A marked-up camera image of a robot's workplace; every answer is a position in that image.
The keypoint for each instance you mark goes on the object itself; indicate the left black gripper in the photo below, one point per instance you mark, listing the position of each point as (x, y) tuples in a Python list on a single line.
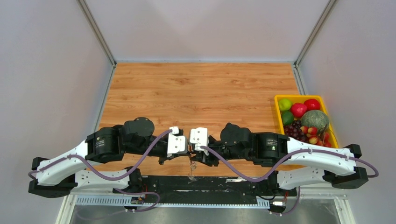
[(166, 157)]

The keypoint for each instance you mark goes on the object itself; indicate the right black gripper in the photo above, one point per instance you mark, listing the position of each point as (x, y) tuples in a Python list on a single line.
[(201, 157)]

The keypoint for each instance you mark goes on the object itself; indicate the red handled metal key organizer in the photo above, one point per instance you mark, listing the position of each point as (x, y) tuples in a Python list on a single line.
[(193, 166)]

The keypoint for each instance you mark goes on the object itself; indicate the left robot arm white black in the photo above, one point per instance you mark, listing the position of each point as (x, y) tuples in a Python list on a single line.
[(74, 170)]

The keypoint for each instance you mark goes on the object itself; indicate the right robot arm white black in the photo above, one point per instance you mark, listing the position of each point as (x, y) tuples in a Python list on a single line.
[(292, 163)]

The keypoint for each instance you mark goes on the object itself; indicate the purple grape bunch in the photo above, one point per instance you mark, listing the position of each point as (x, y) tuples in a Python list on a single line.
[(297, 131)]

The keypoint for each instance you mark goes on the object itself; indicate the dark green lime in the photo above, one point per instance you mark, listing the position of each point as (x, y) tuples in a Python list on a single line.
[(287, 118)]

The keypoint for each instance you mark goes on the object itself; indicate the light green apple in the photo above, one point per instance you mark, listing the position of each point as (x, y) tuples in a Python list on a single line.
[(285, 104)]

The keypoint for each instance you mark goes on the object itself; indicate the red apple left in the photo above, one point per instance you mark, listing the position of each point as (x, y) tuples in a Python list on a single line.
[(298, 109)]

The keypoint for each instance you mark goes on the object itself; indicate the red apple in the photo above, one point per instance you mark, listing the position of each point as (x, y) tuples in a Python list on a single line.
[(298, 109), (312, 104)]

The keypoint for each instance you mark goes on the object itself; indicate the yellow plastic fruit bin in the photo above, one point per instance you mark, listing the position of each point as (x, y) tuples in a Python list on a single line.
[(300, 99)]

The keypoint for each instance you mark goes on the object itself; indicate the small red peaches cluster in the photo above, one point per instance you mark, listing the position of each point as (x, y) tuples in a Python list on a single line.
[(313, 136)]

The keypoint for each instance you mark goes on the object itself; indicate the green netted melon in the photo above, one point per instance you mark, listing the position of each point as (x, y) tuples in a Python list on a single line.
[(317, 119)]

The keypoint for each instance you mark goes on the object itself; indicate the red apple right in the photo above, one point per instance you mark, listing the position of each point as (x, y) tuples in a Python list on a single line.
[(312, 104)]

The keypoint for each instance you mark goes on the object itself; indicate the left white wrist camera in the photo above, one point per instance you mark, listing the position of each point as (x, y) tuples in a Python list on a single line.
[(176, 135)]

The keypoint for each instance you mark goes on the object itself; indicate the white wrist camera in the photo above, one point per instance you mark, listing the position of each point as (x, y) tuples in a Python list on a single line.
[(176, 135), (199, 137)]

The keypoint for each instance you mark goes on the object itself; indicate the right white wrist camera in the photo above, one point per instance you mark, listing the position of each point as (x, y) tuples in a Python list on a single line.
[(199, 137)]

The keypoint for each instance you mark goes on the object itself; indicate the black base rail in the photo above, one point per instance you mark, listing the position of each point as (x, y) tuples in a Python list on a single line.
[(205, 190)]

